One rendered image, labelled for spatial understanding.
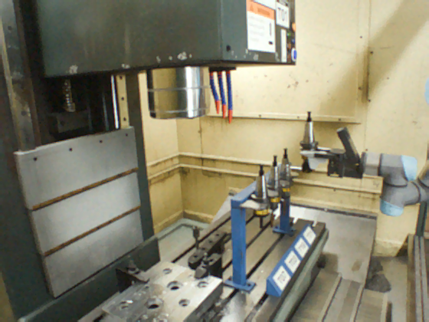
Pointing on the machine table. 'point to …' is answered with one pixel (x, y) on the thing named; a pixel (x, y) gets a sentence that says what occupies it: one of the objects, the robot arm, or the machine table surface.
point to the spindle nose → (178, 93)
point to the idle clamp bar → (214, 242)
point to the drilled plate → (207, 297)
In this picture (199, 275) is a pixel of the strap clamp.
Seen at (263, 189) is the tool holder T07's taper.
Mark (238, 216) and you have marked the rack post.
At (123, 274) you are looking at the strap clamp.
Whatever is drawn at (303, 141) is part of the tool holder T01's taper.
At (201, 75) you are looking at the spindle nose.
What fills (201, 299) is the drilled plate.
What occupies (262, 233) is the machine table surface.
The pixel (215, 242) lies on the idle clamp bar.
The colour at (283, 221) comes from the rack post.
